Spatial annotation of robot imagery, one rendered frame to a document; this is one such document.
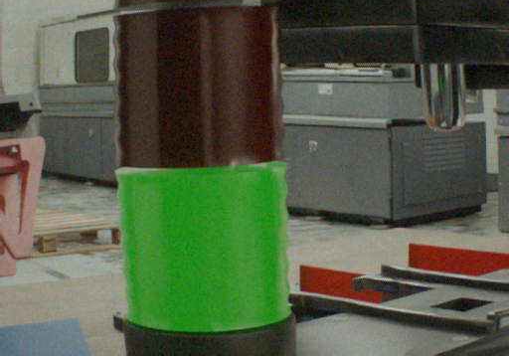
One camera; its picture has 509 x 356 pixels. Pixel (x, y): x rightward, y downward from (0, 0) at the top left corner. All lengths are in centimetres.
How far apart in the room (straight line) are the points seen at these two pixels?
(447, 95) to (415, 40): 3
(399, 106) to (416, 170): 43
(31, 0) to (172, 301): 1197
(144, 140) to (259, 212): 3
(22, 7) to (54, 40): 66
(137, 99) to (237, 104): 2
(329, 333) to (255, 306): 27
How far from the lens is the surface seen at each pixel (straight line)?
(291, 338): 26
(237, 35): 25
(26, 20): 1217
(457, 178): 787
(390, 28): 47
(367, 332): 52
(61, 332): 73
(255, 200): 25
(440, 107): 48
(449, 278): 63
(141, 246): 25
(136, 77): 25
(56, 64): 1172
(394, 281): 65
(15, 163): 74
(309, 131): 807
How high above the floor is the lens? 111
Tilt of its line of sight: 5 degrees down
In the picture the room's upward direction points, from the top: 2 degrees counter-clockwise
